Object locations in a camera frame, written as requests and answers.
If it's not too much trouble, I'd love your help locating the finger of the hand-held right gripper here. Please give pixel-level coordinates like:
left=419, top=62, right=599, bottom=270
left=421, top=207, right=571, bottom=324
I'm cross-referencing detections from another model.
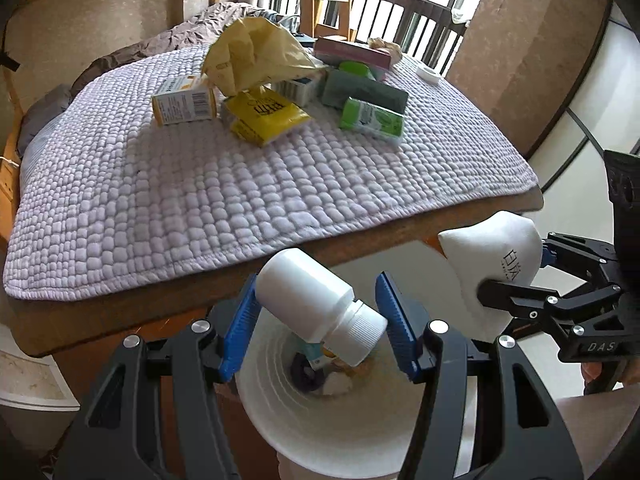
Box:
left=476, top=280, right=625, bottom=343
left=540, top=231, right=623, bottom=291

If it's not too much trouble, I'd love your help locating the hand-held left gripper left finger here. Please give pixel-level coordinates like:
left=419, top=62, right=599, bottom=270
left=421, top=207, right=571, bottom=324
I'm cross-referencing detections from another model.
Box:
left=52, top=275, right=261, bottom=480

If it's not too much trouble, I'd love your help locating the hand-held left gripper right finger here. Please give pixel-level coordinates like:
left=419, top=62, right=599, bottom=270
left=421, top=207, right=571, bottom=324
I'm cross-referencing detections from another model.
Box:
left=375, top=271, right=586, bottom=480

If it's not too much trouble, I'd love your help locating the white pouch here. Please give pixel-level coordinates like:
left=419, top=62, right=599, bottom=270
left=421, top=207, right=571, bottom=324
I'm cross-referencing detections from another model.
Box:
left=437, top=211, right=545, bottom=343

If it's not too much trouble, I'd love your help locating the purple wrapper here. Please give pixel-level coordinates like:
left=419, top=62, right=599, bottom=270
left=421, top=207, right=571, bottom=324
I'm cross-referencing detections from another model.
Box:
left=291, top=355, right=326, bottom=395

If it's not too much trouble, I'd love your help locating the white plastic bottle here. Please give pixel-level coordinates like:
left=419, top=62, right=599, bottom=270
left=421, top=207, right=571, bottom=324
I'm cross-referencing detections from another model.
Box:
left=256, top=247, right=388, bottom=367

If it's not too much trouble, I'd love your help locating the white tissue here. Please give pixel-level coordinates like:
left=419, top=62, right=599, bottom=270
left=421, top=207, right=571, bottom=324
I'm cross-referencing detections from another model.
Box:
left=322, top=372, right=353, bottom=396

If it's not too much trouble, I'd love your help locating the person's right forearm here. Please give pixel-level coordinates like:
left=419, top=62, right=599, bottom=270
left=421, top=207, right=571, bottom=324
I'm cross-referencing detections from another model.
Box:
left=555, top=385, right=640, bottom=480

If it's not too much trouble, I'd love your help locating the person's right hand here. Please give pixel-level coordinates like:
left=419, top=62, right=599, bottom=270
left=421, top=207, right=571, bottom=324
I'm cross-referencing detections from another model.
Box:
left=581, top=360, right=632, bottom=397

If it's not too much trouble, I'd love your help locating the wooden table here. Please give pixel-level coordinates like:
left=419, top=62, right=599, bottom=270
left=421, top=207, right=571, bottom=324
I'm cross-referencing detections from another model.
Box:
left=10, top=187, right=546, bottom=401

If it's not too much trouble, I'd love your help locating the quilted pale lilac mat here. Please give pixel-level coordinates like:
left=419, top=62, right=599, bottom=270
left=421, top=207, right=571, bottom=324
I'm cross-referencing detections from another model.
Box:
left=2, top=40, right=540, bottom=302

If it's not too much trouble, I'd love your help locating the green and white packet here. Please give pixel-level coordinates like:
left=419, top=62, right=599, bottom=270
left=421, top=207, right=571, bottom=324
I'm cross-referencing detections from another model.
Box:
left=339, top=97, right=406, bottom=143

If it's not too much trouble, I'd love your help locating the yellow printed packet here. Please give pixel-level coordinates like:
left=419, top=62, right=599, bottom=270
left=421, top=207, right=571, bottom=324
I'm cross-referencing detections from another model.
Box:
left=220, top=87, right=313, bottom=148

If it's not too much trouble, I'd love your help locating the yellow cardboard box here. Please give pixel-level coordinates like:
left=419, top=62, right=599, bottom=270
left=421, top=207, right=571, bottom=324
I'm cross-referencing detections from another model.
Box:
left=151, top=75, right=219, bottom=128

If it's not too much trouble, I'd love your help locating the dark green packet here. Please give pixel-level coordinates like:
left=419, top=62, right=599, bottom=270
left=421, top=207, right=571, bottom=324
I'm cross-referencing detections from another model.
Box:
left=320, top=69, right=408, bottom=113

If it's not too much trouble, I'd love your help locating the white barcode box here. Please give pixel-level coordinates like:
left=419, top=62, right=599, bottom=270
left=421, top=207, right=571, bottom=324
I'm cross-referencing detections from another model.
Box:
left=272, top=72, right=326, bottom=108

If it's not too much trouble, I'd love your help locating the small green packet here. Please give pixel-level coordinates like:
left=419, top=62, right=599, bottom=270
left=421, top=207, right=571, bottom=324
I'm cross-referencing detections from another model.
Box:
left=337, top=60, right=386, bottom=81

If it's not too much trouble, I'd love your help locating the beige crumpled paper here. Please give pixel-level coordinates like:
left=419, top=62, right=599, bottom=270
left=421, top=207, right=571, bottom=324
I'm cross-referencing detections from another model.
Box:
left=367, top=37, right=403, bottom=63

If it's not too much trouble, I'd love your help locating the yellow crumpled bag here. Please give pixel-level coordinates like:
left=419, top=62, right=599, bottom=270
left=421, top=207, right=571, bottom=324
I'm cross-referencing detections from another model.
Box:
left=201, top=16, right=331, bottom=97

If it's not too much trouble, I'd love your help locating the pink cardboard box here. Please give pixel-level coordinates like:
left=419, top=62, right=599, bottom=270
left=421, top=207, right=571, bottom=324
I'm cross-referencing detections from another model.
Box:
left=312, top=36, right=393, bottom=71

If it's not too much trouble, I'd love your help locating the grey pillow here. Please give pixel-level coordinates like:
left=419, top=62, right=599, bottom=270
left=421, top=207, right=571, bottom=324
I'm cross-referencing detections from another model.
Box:
left=17, top=84, right=76, bottom=161

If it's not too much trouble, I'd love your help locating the wooden ladder shelf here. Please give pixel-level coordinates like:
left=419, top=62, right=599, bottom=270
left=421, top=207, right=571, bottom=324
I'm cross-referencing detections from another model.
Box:
left=299, top=0, right=353, bottom=41

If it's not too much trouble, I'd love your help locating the light wooden frame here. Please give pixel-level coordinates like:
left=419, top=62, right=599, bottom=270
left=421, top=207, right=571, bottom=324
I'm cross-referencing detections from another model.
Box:
left=0, top=72, right=26, bottom=261

